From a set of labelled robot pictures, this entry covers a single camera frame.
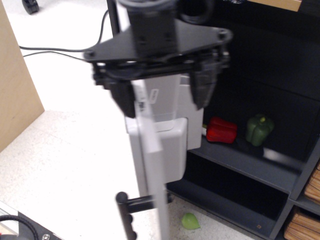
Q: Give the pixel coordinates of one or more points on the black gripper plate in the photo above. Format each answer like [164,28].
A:
[200,51]

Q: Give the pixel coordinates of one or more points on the grey toy fridge door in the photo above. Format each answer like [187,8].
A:
[166,125]

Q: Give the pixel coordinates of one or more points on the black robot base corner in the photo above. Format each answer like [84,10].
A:
[17,226]

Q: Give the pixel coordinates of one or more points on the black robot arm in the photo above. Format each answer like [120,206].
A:
[152,20]

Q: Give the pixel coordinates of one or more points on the red bell pepper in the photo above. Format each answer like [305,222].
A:
[219,130]

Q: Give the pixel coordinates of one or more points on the green bell pepper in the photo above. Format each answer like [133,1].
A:
[258,128]

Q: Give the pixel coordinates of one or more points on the small green toy fruit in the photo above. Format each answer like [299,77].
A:
[190,222]

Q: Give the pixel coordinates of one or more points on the tan wooden board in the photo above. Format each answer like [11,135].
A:
[20,104]

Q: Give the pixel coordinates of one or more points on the black caster wheel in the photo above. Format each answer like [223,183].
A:
[30,6]

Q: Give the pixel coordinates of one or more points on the tan wooden top panel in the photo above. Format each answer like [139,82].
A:
[291,5]

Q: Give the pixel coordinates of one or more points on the upper woven wicker basket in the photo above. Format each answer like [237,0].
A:
[312,188]

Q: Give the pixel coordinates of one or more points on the woven wicker basket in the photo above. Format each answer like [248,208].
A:
[312,188]
[302,227]

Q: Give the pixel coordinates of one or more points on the lower woven wicker basket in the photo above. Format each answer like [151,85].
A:
[302,227]

